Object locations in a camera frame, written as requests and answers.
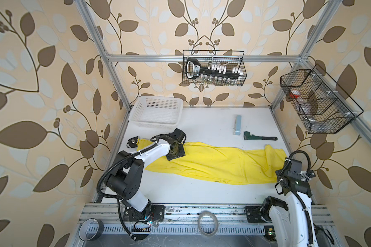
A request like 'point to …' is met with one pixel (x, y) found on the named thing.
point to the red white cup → (294, 94)
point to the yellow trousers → (212, 163)
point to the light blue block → (237, 124)
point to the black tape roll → (90, 229)
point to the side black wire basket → (322, 106)
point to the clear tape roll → (207, 223)
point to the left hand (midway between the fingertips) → (181, 153)
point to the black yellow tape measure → (132, 142)
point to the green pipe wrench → (247, 136)
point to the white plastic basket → (156, 112)
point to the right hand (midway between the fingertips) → (285, 178)
